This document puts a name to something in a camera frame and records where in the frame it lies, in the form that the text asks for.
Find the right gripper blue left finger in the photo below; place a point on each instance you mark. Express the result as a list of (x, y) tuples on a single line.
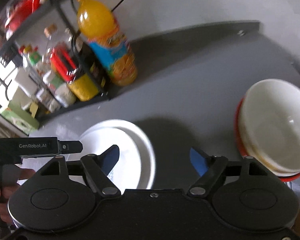
[(94, 169)]

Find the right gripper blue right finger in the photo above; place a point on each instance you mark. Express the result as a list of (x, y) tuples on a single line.
[(214, 172)]

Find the white bakery plate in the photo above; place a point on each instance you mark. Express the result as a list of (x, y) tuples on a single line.
[(127, 171)]

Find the large white plate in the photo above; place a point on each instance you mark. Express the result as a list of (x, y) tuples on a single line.
[(148, 163)]

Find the cream patterned bowl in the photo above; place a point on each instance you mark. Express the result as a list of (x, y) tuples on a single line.
[(267, 164)]

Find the red black bowl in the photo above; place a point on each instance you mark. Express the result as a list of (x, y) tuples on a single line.
[(243, 151)]

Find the white bowl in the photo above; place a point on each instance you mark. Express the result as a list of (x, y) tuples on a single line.
[(269, 122)]

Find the person's left hand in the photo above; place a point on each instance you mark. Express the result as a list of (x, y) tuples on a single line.
[(5, 193)]

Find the green tissue box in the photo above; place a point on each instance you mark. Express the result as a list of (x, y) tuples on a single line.
[(19, 118)]

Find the white cap jar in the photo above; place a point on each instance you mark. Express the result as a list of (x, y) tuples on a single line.
[(59, 89)]

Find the soy sauce bottle yellow label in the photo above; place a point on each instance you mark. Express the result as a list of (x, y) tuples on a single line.
[(90, 79)]

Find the black metal spice rack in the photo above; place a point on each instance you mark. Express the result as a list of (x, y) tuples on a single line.
[(34, 17)]

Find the green label sauce bottle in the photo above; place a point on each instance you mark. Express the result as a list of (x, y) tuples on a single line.
[(36, 60)]

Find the orange juice bottle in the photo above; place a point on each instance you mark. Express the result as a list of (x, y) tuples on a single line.
[(107, 41)]

